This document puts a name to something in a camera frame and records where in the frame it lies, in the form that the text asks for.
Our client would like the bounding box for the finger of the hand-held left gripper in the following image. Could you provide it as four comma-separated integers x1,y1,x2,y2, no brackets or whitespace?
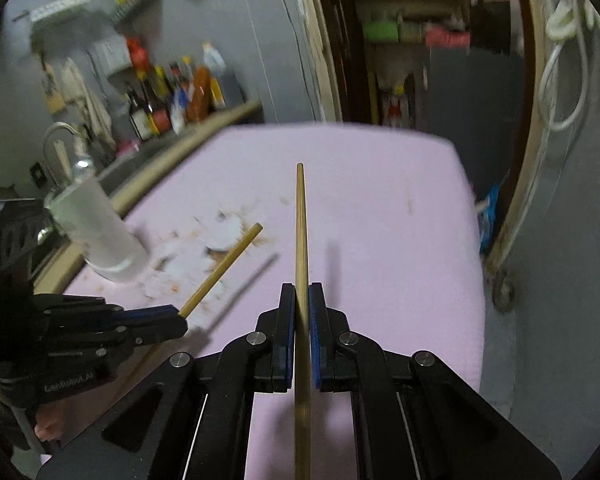
44,294,182,329
46,316,189,362

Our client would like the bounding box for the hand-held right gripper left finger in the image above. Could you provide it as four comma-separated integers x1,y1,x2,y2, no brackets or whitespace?
35,282,297,480

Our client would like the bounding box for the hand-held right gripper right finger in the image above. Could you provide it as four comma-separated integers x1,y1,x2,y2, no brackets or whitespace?
309,282,563,480

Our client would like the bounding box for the thin light wooden chopstick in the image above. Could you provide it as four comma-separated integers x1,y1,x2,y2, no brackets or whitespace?
177,223,264,320

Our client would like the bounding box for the white plastic cup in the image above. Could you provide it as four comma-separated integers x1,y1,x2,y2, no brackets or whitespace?
46,179,152,284

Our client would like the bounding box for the thick brown wooden chopstick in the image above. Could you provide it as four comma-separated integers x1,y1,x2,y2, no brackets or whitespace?
293,162,312,480

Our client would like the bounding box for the person's left hand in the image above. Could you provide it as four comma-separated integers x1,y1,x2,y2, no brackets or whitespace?
32,404,65,444

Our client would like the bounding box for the metal faucet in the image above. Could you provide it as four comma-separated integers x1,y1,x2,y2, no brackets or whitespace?
42,122,92,192

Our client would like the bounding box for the pink floral table cover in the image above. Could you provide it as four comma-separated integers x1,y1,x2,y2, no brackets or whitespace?
39,120,484,480

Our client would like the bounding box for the hanging cloth towel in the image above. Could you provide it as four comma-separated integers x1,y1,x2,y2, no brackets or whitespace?
59,56,114,147

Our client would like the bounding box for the dark soy sauce bottle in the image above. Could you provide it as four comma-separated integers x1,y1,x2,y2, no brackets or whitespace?
124,86,154,142

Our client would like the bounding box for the caster wheel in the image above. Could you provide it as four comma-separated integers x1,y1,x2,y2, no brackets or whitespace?
491,266,517,312

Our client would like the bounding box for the yellow-capped dark bottle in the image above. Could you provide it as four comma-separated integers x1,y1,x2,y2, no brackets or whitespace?
136,71,174,134

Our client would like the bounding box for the blue and white packet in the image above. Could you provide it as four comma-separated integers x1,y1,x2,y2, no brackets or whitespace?
170,87,191,134

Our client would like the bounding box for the blue and white plastic bag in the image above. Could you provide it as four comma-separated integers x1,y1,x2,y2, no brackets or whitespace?
474,184,504,257

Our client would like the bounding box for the orange sauce bottle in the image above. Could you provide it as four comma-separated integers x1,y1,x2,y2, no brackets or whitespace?
186,66,214,124

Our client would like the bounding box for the yellow-labelled box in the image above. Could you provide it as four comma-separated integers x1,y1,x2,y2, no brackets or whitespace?
209,74,227,112

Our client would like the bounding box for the red container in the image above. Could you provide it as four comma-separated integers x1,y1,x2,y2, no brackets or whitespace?
126,36,149,72

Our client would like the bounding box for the white plastic bottle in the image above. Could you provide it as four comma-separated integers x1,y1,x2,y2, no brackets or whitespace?
201,41,229,111

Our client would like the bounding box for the white power strip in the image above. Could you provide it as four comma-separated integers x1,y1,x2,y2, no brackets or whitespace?
29,0,92,22

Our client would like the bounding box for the dark cabinet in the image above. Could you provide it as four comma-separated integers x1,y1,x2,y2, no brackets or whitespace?
426,2,527,202

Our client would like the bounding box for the green box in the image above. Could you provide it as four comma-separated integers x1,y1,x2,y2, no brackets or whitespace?
361,19,402,44

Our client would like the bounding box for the red packet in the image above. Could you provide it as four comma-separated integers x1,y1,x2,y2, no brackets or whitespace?
424,29,472,49

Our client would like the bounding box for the pale painted door frame post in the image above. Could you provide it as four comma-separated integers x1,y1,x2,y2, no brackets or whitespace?
300,0,347,124

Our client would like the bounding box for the wooden door frame post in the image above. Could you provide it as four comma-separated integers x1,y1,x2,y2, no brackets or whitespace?
479,0,552,272

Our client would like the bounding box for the thin wall cable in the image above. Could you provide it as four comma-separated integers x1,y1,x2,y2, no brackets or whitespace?
274,0,327,122

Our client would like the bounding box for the white hose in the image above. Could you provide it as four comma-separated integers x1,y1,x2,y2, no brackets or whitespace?
536,0,592,134

